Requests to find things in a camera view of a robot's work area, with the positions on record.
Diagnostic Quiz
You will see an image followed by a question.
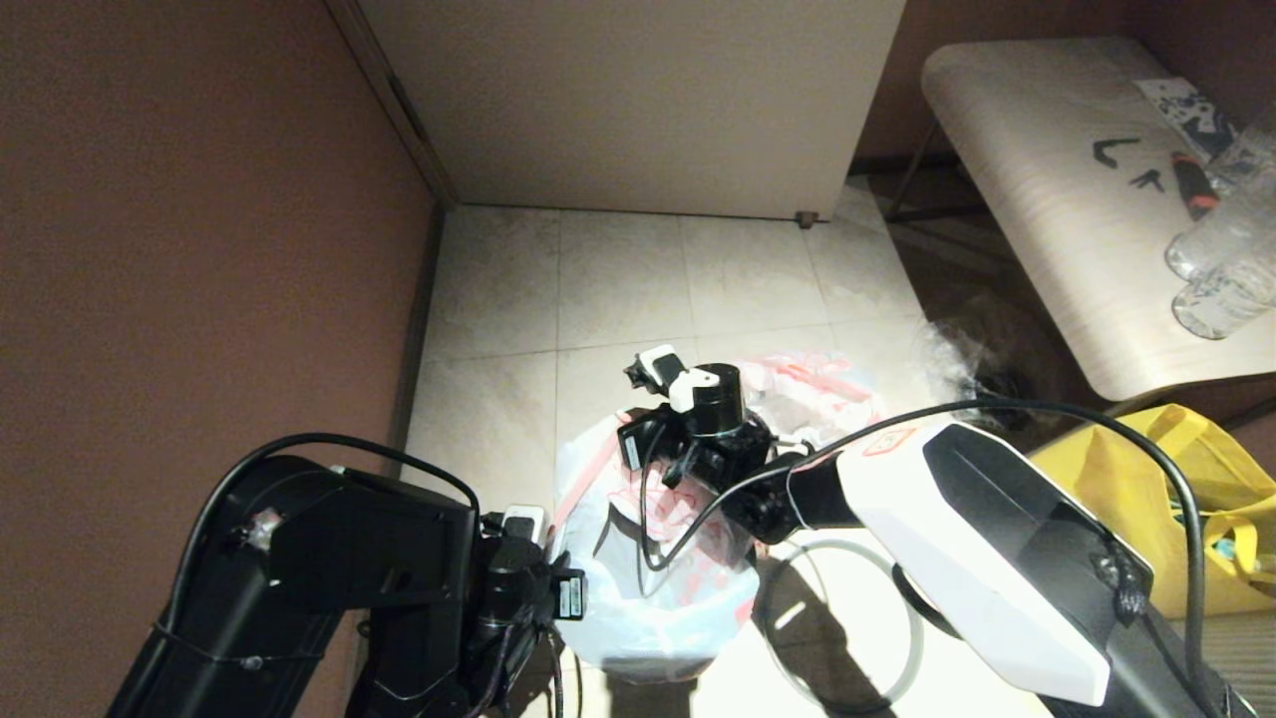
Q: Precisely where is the red-printed plastic bag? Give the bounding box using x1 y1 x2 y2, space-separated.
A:
551 409 761 684

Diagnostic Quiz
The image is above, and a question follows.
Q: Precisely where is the red-printed bag holding bottles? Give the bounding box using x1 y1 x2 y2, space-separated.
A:
736 350 887 450

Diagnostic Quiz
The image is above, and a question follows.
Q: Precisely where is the grey bin rim ring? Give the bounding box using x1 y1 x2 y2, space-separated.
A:
762 538 925 715

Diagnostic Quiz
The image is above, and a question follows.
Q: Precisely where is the yellow fabric tote bag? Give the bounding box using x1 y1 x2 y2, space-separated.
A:
1027 403 1276 617

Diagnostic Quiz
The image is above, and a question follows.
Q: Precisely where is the small black lamp box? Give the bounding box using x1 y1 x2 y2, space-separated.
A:
617 417 651 474
553 568 588 624

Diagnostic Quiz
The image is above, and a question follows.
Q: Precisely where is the crumpled clear plastic wrap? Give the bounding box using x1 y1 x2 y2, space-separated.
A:
913 318 1010 402

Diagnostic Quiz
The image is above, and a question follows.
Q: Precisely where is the white cabinet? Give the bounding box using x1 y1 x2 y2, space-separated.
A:
357 0 909 232

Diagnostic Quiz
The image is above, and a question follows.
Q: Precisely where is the white wood-grain table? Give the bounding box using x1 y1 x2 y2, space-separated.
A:
885 39 1276 403

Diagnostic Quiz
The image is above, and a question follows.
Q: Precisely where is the teal printed packet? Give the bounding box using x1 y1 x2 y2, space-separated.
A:
1174 504 1276 581

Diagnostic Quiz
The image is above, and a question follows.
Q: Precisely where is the clear plastic water bottle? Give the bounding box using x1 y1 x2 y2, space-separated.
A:
1170 253 1276 342
1162 108 1276 283

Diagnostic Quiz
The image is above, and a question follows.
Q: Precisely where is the red and black tool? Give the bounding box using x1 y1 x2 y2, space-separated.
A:
1167 152 1220 221

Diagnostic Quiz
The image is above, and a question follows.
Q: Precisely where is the blue printed paper sheet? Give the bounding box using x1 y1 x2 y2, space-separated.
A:
1132 77 1248 165

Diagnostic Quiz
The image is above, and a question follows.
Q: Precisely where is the black and white wrist camera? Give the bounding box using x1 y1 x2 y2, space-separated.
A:
624 344 721 414
501 505 548 544

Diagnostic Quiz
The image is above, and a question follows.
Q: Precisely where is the braided black gripper cable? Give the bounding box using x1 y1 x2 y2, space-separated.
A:
538 626 585 718

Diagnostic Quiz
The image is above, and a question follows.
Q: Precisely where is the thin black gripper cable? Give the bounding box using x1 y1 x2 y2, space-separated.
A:
636 427 798 574

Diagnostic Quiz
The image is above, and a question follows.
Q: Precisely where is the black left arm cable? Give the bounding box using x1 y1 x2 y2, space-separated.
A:
159 432 483 639

